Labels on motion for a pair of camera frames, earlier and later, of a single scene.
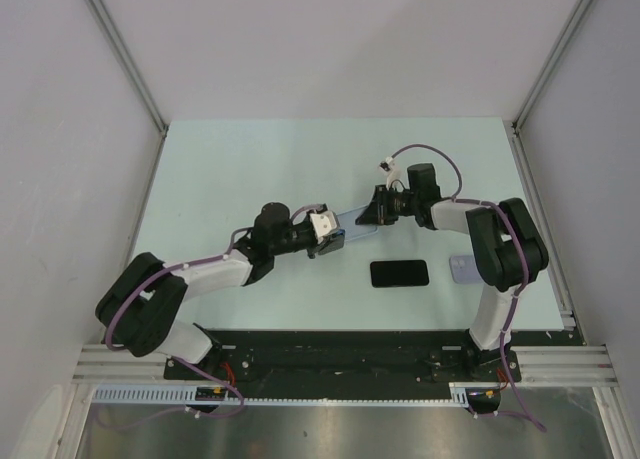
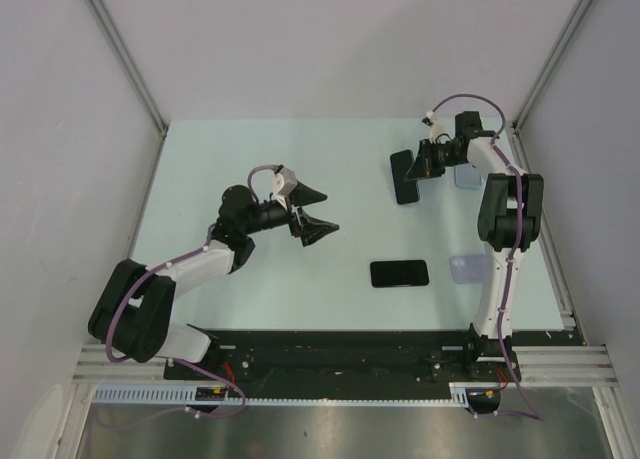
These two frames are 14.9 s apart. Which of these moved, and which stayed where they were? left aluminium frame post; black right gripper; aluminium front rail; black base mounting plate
Moved: black right gripper
Stayed: left aluminium frame post; black base mounting plate; aluminium front rail
